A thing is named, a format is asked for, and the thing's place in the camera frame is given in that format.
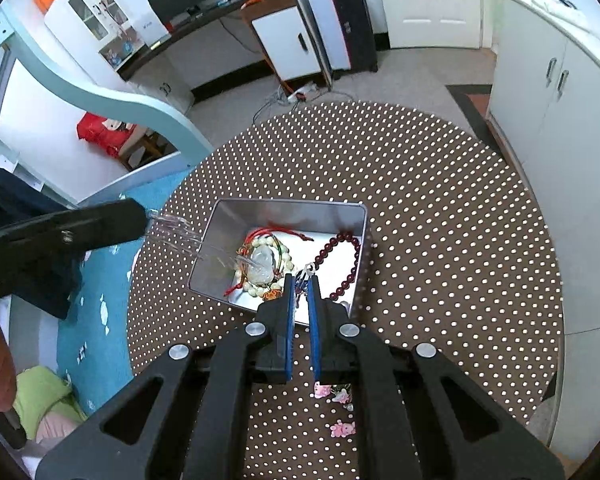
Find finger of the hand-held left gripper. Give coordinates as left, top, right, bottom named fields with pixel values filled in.
left=0, top=198, right=149, bottom=282

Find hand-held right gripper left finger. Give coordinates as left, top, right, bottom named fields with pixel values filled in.
left=35, top=275, right=295, bottom=480

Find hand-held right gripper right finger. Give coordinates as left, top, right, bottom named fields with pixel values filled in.
left=307, top=277, right=566, bottom=480

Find white bead bracelet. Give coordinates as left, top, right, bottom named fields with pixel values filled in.
left=236, top=241, right=297, bottom=302

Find small silver charm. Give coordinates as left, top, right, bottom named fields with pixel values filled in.
left=295, top=262, right=317, bottom=291

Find clear glass pendant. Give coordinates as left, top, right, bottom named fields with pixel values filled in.
left=247, top=249, right=276, bottom=281

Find dark red bead bracelet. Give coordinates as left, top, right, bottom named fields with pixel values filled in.
left=314, top=230, right=364, bottom=307

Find red string necklace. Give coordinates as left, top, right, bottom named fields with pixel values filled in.
left=224, top=226, right=315, bottom=297

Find clear crystal bracelet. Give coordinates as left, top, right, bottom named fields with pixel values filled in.
left=147, top=210, right=254, bottom=271

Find grey metal tin box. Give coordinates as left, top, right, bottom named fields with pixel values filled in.
left=186, top=198, right=369, bottom=319

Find wooden chair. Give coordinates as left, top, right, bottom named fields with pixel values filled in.
left=120, top=132, right=179, bottom=171

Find red cat print bag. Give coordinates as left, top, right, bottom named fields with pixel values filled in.
left=76, top=111, right=140, bottom=159

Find blue bed blanket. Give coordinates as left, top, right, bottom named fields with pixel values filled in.
left=55, top=170, right=194, bottom=417

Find brown polka dot tablecloth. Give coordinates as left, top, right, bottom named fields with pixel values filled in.
left=126, top=101, right=566, bottom=480

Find green cloth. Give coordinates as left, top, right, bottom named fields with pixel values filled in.
left=12, top=365, right=89, bottom=442

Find pale pink cloth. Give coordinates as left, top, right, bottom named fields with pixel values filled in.
left=35, top=407, right=84, bottom=446

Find white display cabinet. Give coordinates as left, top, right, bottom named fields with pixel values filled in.
left=44, top=0, right=144, bottom=69

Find dark desk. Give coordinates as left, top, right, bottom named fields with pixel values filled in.
left=116, top=0, right=301, bottom=109

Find dark bordered floor mat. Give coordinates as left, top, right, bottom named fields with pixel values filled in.
left=445, top=84, right=504, bottom=149

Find white desk cabinet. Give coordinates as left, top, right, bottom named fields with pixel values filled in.
left=250, top=2, right=324, bottom=84

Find leaning grey panel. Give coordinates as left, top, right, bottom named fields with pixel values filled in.
left=292, top=0, right=334, bottom=92

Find black and white suitcase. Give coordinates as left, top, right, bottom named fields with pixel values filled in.
left=300, top=0, right=380, bottom=81

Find cream sideboard cabinet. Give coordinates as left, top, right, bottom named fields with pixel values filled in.
left=485, top=0, right=600, bottom=464

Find white panel door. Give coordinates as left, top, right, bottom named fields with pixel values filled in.
left=372, top=0, right=484, bottom=51

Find folded white cloth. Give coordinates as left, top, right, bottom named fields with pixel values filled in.
left=527, top=0, right=591, bottom=26

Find light blue bunk bed frame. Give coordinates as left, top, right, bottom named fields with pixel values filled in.
left=0, top=10, right=216, bottom=211

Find floor cables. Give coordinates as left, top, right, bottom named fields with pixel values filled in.
left=252, top=82, right=354, bottom=121

